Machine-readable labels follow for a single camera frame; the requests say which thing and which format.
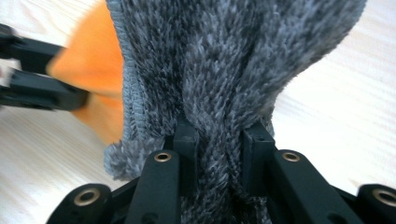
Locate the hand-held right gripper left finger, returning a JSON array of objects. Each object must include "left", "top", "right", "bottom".
[{"left": 172, "top": 119, "right": 201, "bottom": 200}]

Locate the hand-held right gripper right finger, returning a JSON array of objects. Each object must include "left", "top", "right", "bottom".
[{"left": 241, "top": 120, "right": 277, "bottom": 198}]

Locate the orange plush toy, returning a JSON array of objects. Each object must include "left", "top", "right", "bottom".
[{"left": 46, "top": 0, "right": 126, "bottom": 147}]

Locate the grey fluffy cloth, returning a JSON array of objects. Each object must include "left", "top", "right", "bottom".
[{"left": 103, "top": 0, "right": 369, "bottom": 224}]

